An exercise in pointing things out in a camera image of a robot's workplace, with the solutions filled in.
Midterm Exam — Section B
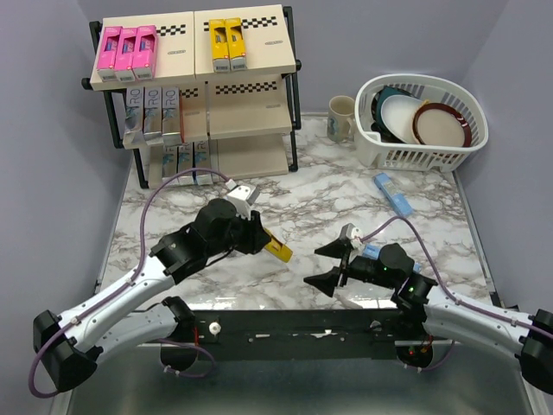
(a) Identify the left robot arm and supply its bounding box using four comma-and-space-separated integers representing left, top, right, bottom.
28, 198, 271, 397

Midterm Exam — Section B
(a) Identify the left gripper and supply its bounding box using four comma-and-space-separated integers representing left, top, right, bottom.
207, 205, 273, 258

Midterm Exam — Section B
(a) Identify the cream ceramic mug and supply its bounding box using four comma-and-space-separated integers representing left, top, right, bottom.
327, 95, 356, 143

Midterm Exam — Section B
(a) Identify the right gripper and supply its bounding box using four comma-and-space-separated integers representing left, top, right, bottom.
303, 236, 397, 296

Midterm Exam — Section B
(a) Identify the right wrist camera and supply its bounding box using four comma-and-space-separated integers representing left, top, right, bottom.
339, 223, 364, 250

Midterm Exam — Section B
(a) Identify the pink toothpaste box long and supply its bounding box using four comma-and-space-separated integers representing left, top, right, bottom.
114, 28, 137, 82

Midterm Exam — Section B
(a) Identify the beige three-tier shelf rack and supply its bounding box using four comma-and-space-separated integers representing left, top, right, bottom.
81, 4, 301, 188

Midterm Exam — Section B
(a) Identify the white plate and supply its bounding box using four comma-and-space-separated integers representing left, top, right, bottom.
380, 94, 423, 144

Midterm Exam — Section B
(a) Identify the dark teal bowl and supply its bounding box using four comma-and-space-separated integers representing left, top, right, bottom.
371, 86, 414, 127

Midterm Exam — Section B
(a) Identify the black base bar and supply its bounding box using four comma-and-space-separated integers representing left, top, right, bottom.
168, 306, 440, 367

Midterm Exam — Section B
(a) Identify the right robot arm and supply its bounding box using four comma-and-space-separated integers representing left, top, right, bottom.
304, 238, 552, 393

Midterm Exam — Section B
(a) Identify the yellow toothpaste box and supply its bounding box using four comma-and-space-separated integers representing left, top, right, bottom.
208, 19, 230, 73
225, 17, 247, 71
264, 228, 293, 263

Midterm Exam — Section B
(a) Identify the pink toothpaste box diagonal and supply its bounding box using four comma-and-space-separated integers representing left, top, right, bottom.
96, 26, 122, 82

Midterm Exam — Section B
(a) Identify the red metallic toothpaste box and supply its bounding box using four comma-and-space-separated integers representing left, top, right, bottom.
123, 87, 145, 150

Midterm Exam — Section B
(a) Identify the red rimmed plate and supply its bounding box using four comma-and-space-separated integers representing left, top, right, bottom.
411, 103, 472, 148

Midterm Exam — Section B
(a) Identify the light blue box far right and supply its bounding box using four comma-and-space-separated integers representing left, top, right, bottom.
373, 173, 413, 217

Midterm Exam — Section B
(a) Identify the silver foil toothpaste box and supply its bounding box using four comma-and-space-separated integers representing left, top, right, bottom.
143, 86, 162, 145

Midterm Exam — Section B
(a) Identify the metallic blue toothpaste box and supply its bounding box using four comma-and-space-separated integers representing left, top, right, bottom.
177, 143, 194, 186
162, 146, 178, 182
194, 140, 213, 185

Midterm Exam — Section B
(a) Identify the white plastic dish basket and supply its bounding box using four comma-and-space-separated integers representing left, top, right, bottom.
354, 73, 488, 172

